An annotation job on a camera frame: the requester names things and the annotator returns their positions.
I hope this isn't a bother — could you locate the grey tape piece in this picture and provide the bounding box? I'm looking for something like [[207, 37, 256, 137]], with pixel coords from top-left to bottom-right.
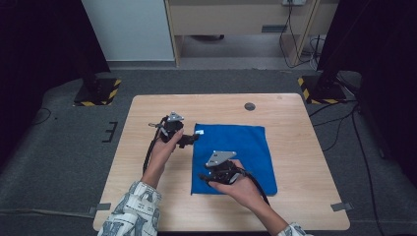
[[88, 203, 112, 215], [329, 202, 354, 212]]

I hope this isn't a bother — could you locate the left hand-held gripper black cable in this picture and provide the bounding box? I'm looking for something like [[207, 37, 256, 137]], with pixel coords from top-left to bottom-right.
[[142, 116, 168, 175]]

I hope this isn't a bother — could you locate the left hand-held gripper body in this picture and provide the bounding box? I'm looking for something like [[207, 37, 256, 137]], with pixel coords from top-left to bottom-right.
[[157, 111, 185, 144]]

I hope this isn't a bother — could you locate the short black floor cable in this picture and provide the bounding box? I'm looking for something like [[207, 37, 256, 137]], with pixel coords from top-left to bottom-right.
[[31, 107, 52, 126]]

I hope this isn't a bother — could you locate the person's left hand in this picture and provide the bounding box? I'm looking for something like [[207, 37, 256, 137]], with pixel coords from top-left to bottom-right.
[[141, 128, 185, 190]]

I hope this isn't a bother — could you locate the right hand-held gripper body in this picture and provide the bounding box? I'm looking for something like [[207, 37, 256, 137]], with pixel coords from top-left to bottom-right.
[[205, 150, 246, 185]]

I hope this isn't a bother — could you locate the black power strip cable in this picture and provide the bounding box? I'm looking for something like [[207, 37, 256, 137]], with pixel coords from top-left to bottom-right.
[[278, 3, 321, 69]]

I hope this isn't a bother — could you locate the long black floor cable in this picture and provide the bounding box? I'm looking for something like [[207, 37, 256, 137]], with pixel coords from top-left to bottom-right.
[[350, 104, 387, 236]]

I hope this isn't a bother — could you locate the light wooden desk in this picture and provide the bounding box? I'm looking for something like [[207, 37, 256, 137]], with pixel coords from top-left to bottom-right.
[[163, 0, 340, 68]]

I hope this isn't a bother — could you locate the blue microfiber cloth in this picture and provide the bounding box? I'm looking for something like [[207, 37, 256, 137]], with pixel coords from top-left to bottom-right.
[[190, 123, 278, 197]]

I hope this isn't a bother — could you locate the hand-held gripper black cable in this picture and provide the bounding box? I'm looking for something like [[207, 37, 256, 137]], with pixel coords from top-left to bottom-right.
[[234, 166, 271, 207], [142, 116, 168, 175]]

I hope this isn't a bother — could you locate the looped black floor cable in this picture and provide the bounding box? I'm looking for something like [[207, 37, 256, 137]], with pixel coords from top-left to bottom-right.
[[308, 99, 360, 152]]

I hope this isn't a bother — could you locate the black curtain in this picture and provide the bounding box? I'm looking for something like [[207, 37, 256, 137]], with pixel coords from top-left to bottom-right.
[[0, 0, 111, 165], [316, 0, 417, 178]]

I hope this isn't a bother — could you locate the black stand with striped base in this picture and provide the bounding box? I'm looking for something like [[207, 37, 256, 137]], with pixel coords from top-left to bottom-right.
[[297, 74, 348, 105], [73, 72, 122, 107]]

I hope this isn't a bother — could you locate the right hand-held gripper black cable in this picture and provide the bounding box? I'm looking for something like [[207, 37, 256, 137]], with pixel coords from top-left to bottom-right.
[[234, 166, 271, 207]]

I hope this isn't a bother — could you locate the person's right hand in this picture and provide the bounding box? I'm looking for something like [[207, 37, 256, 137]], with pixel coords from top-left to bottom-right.
[[208, 159, 264, 211]]

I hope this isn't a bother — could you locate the white partition panel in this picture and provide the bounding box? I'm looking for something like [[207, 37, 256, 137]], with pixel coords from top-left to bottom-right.
[[81, 0, 175, 62]]

